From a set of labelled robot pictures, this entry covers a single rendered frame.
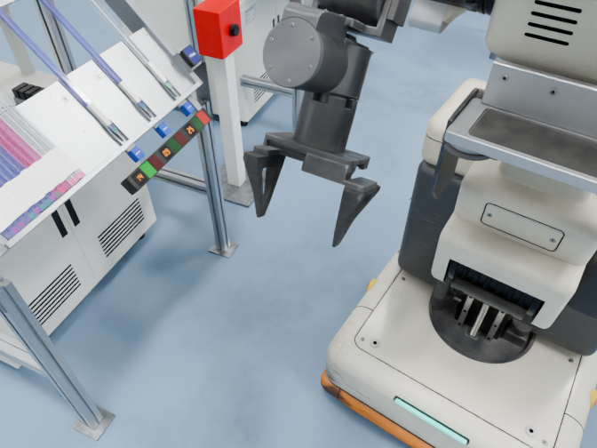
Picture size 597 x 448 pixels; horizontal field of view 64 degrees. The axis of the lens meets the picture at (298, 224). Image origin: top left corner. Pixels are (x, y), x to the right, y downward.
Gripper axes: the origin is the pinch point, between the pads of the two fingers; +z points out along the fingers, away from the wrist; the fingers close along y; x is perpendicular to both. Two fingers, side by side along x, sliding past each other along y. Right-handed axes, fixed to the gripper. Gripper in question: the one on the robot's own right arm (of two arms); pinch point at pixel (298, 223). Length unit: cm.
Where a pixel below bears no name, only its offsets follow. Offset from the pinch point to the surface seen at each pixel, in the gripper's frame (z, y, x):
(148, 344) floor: 79, -65, 64
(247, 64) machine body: -13, -103, 150
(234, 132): 13, -82, 117
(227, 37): -20, -80, 97
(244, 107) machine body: 7, -104, 157
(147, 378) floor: 83, -58, 56
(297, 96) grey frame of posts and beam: -5, -74, 148
